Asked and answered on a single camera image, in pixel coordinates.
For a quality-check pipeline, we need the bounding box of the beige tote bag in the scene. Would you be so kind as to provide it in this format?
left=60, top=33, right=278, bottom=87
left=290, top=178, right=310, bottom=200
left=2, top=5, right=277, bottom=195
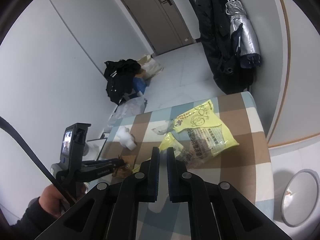
left=137, top=54, right=163, bottom=80

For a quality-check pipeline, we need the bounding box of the person's left hand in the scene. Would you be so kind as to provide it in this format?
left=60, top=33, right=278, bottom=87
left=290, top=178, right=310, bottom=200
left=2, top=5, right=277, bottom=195
left=39, top=184, right=71, bottom=218

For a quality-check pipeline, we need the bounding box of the grey round trash bin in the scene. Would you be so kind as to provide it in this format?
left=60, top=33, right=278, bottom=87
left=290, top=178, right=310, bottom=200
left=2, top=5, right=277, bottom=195
left=281, top=169, right=319, bottom=228

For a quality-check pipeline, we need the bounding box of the clear torn plastic scrap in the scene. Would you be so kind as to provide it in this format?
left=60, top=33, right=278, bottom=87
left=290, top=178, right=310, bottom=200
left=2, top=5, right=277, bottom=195
left=152, top=120, right=174, bottom=135

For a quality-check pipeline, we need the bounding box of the checkered tablecloth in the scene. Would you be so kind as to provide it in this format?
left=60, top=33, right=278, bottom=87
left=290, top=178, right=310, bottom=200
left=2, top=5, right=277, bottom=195
left=101, top=92, right=274, bottom=239

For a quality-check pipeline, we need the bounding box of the large yellow bread wrapper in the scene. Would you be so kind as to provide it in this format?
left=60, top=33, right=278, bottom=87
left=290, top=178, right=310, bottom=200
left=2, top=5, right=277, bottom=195
left=174, top=100, right=239, bottom=168

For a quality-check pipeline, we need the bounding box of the small yellow torn wrapper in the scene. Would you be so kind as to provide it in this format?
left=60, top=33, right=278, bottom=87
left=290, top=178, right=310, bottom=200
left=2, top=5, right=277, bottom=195
left=159, top=132, right=191, bottom=166

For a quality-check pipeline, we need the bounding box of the black hanging coat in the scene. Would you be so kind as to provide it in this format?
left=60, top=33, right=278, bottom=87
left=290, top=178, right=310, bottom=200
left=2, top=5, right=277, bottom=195
left=196, top=0, right=254, bottom=94

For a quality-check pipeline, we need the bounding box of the brown gold snack wrapper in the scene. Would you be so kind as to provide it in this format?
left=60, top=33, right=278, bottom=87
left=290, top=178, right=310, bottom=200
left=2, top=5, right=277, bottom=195
left=112, top=155, right=137, bottom=179

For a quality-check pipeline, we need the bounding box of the white sliding wardrobe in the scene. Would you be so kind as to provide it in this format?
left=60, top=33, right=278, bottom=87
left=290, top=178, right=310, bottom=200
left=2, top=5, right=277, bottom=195
left=267, top=0, right=319, bottom=147

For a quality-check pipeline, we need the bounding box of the black sleeved left forearm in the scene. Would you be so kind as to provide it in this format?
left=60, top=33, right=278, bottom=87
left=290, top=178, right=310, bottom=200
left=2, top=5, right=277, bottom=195
left=11, top=198, right=57, bottom=239

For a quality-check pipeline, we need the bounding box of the white foam packing piece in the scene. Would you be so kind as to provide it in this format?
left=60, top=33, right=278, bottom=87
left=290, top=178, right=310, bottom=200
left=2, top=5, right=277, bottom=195
left=116, top=126, right=137, bottom=151

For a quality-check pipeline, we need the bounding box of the silver folded umbrella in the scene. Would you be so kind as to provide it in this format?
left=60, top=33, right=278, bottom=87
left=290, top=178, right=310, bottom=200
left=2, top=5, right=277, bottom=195
left=226, top=0, right=261, bottom=69

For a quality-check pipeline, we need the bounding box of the grey plastic mailer bag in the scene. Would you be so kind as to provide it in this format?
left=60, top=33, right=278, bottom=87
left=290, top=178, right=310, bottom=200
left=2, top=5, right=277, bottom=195
left=106, top=96, right=147, bottom=129

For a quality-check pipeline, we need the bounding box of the black jacket pile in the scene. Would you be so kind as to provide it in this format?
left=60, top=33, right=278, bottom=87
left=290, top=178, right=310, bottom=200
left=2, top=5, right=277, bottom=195
left=104, top=59, right=141, bottom=105

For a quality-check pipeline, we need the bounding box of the grey brown door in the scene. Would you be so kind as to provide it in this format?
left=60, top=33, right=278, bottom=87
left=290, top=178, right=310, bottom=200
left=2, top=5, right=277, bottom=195
left=121, top=0, right=194, bottom=55

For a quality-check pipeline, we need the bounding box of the white navy cardboard box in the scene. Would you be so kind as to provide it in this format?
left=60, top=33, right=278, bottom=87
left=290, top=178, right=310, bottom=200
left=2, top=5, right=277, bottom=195
left=82, top=138, right=107, bottom=161

